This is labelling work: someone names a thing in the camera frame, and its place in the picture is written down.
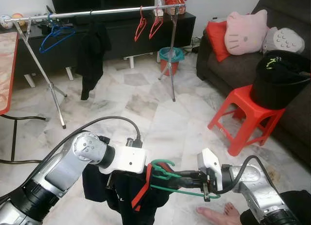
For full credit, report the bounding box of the green plastic hanger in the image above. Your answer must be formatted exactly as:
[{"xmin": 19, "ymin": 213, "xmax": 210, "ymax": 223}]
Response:
[{"xmin": 150, "ymin": 159, "xmax": 221, "ymax": 200}]

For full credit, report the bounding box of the navy polo shirt red trim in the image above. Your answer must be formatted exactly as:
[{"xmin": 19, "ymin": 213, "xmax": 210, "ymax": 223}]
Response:
[{"xmin": 82, "ymin": 159, "xmax": 171, "ymax": 225}]

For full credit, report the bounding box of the black shirt green print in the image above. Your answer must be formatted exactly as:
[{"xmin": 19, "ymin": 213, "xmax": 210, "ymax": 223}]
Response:
[{"xmin": 262, "ymin": 54, "xmax": 309, "ymax": 77}]

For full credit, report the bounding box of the blue plastic hanger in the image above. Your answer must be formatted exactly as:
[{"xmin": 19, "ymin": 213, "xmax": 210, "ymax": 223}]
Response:
[{"xmin": 39, "ymin": 14, "xmax": 77, "ymax": 54}]

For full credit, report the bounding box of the person's bare foot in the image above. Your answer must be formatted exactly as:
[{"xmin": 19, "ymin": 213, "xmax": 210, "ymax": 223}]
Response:
[{"xmin": 196, "ymin": 203, "xmax": 241, "ymax": 225}]

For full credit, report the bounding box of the red plastic stool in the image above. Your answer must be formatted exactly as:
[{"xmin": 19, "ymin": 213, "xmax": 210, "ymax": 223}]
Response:
[{"xmin": 207, "ymin": 85, "xmax": 286, "ymax": 156}]

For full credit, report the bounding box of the black plastic bucket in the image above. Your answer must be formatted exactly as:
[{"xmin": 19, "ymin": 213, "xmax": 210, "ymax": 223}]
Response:
[{"xmin": 250, "ymin": 50, "xmax": 311, "ymax": 110}]

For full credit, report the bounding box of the dark grey fabric sofa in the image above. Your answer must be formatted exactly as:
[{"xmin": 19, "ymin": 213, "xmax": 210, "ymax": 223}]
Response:
[{"xmin": 197, "ymin": 0, "xmax": 311, "ymax": 167}]

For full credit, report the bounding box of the orange bin teal liner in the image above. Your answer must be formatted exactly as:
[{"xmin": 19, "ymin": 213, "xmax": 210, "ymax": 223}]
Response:
[{"xmin": 158, "ymin": 47, "xmax": 185, "ymax": 76}]

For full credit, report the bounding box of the red cushion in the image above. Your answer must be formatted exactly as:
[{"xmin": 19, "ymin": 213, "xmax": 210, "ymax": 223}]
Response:
[{"xmin": 206, "ymin": 20, "xmax": 231, "ymax": 63}]

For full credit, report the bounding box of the black TV console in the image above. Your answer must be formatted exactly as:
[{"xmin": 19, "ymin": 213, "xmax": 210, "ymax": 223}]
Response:
[{"xmin": 15, "ymin": 11, "xmax": 196, "ymax": 75}]

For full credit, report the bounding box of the pink cat face cushion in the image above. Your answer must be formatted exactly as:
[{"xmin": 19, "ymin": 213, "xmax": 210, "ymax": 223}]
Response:
[{"xmin": 224, "ymin": 10, "xmax": 269, "ymax": 55}]

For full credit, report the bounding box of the grey round creature cushion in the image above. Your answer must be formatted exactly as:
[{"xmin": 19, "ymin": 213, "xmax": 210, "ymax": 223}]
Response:
[{"xmin": 262, "ymin": 27, "xmax": 306, "ymax": 54}]

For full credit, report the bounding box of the silver metal clothes rack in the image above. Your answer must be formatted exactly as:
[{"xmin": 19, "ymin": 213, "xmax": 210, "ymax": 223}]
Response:
[{"xmin": 2, "ymin": 4, "xmax": 189, "ymax": 130}]

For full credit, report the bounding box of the black flat television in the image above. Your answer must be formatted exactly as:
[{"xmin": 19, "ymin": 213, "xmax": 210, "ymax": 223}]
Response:
[{"xmin": 49, "ymin": 0, "xmax": 156, "ymax": 14}]

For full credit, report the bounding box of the yellow red round plush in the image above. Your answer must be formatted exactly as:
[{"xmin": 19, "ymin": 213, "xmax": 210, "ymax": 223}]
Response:
[{"xmin": 12, "ymin": 13, "xmax": 26, "ymax": 26}]

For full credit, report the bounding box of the white blue round plush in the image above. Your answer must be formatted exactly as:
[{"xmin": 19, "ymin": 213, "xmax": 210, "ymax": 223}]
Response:
[{"xmin": 0, "ymin": 14, "xmax": 13, "ymax": 29}]

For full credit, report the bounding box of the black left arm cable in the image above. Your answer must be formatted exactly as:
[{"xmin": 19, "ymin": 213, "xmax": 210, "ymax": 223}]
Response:
[{"xmin": 0, "ymin": 116, "xmax": 142, "ymax": 206}]

